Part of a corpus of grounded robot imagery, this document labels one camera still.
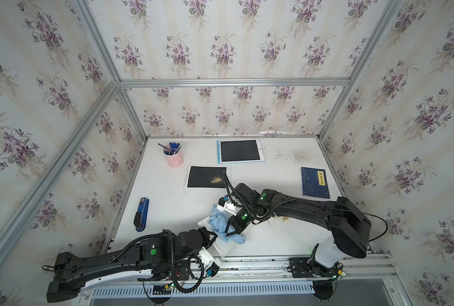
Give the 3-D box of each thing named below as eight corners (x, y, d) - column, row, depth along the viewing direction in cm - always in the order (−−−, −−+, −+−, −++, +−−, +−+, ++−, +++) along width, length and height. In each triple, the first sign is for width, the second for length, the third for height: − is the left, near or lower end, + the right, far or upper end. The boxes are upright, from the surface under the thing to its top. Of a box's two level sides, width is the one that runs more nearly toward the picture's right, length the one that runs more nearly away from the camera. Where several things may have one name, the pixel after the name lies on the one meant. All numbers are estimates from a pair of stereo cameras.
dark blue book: (302, 195, 97) (304, 193, 95) (301, 168, 108) (302, 166, 107) (328, 199, 96) (330, 197, 94) (323, 171, 107) (325, 169, 105)
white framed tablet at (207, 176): (184, 188, 99) (183, 186, 97) (187, 166, 108) (187, 164, 107) (231, 189, 99) (231, 187, 98) (231, 167, 109) (231, 165, 107)
